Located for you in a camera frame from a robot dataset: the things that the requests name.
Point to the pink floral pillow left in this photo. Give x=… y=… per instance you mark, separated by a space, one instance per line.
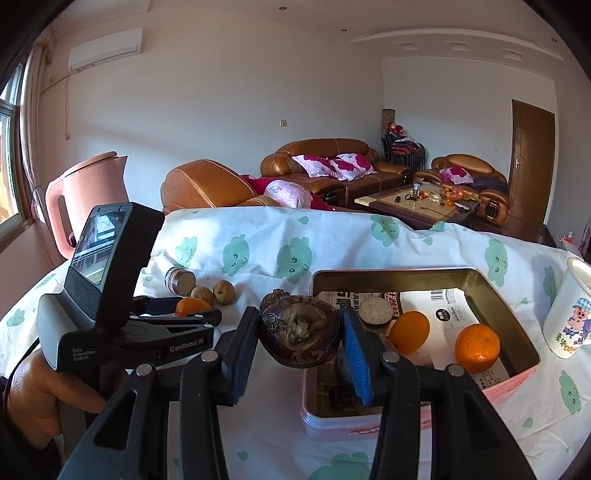
x=316 y=166

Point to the dark water chestnut front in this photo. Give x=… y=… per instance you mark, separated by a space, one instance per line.
x=299 y=331

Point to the white wall air conditioner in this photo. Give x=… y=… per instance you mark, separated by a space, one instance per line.
x=105 y=49

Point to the white cloud-print tablecloth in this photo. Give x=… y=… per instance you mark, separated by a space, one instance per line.
x=263 y=437

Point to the brown leather armchair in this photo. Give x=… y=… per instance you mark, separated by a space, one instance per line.
x=207 y=184
x=490 y=185

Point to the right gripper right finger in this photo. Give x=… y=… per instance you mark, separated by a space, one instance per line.
x=469 y=438

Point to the pink floral pillow right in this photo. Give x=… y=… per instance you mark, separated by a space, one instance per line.
x=351 y=166

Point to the pink metal tin box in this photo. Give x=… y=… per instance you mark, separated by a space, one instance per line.
x=330 y=408

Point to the white cartoon pig cup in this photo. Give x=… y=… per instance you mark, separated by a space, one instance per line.
x=567 y=326

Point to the orange kumquat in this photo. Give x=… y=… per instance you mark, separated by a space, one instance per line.
x=409 y=332
x=189 y=306

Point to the brown leather long sofa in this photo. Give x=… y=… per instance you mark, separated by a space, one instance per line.
x=332 y=191

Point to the window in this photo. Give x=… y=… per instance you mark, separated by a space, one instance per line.
x=16 y=213

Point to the pale pink cushion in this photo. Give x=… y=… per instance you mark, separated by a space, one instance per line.
x=288 y=194

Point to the brown leather far armchair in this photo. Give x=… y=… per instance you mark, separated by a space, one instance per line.
x=490 y=185

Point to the pink floral pillow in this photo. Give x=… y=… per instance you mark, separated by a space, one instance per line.
x=316 y=166
x=351 y=166

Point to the pink pillow on armchair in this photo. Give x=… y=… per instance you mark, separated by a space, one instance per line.
x=456 y=175

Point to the left hand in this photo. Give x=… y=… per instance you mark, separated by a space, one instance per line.
x=32 y=401

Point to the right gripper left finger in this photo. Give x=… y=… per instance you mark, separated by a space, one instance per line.
x=164 y=423

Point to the printed paper in tin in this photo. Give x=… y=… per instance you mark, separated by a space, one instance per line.
x=449 y=313

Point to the brown leather near armchair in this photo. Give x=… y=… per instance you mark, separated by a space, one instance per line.
x=207 y=184

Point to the pink electric kettle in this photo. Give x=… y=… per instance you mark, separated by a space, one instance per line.
x=95 y=181

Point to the stacked chairs with clothes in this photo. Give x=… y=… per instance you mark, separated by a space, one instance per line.
x=401 y=149

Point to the brown wooden door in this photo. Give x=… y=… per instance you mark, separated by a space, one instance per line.
x=532 y=162

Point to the wooden coffee table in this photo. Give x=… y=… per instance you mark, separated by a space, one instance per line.
x=421 y=206

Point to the purple sugarcane piece front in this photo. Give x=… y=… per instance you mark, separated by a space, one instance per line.
x=375 y=311

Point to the large mandarin orange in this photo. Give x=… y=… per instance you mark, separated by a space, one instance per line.
x=477 y=348

